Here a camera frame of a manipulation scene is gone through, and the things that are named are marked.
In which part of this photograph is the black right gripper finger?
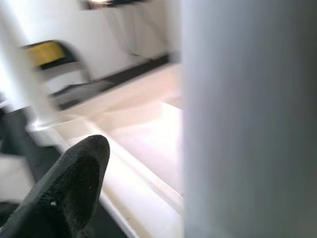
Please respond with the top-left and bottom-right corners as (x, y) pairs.
(0, 135), (111, 238)

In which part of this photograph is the yellow flat sheet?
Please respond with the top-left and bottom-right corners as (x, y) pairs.
(27, 42), (65, 67)

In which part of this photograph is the black chair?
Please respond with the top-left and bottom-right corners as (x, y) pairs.
(21, 39), (105, 110)

